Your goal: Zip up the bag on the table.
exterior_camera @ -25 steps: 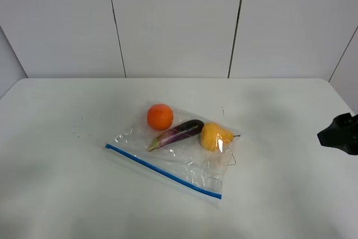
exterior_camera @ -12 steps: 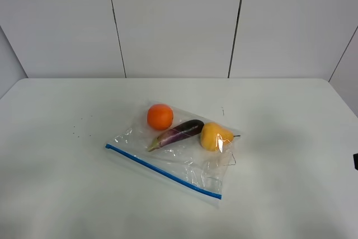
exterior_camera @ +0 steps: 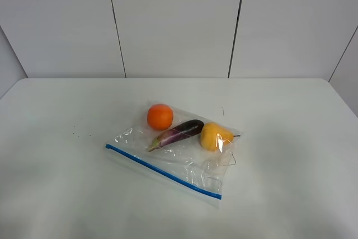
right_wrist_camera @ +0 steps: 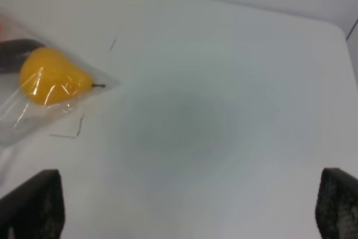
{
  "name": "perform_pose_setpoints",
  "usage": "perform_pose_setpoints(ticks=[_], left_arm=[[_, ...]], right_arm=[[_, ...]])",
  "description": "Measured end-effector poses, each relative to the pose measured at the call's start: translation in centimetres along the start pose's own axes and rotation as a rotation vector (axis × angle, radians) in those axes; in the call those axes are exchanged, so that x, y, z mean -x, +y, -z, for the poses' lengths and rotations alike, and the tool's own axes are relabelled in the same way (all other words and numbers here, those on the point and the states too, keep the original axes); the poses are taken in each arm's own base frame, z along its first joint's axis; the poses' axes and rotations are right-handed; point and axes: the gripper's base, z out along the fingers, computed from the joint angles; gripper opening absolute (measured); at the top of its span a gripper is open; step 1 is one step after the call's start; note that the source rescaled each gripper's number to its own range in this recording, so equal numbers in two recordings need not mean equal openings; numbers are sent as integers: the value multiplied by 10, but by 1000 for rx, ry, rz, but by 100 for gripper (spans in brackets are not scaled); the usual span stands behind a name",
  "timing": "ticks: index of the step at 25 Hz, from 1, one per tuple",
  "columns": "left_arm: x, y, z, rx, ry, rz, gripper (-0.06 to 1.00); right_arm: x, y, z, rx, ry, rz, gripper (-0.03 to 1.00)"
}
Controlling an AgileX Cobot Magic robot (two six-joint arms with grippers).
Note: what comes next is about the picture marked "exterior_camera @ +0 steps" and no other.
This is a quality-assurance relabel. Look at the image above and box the clear zip bag blue zipper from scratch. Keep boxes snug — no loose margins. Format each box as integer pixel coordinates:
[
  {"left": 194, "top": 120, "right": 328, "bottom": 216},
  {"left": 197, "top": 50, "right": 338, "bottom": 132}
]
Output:
[{"left": 105, "top": 102, "right": 242, "bottom": 203}]

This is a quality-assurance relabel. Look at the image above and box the orange toy fruit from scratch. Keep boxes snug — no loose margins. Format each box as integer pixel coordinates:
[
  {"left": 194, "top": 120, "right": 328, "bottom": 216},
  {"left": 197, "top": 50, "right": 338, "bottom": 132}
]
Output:
[{"left": 147, "top": 104, "right": 174, "bottom": 131}]

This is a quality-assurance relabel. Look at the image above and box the purple toy eggplant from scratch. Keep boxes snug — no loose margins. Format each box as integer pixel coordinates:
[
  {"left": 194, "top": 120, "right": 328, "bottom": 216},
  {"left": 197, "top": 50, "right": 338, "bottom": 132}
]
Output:
[{"left": 148, "top": 119, "right": 204, "bottom": 152}]

